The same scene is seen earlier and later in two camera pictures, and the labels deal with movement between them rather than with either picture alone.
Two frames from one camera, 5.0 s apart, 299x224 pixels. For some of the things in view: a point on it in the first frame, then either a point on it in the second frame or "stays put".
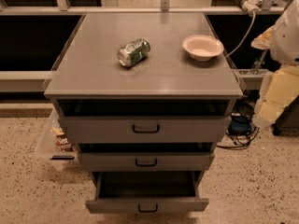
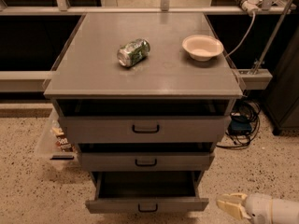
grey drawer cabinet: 146,97 stays put
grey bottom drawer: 147,192 stays put
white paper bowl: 203,47 stays put
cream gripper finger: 263,41 → 234,209
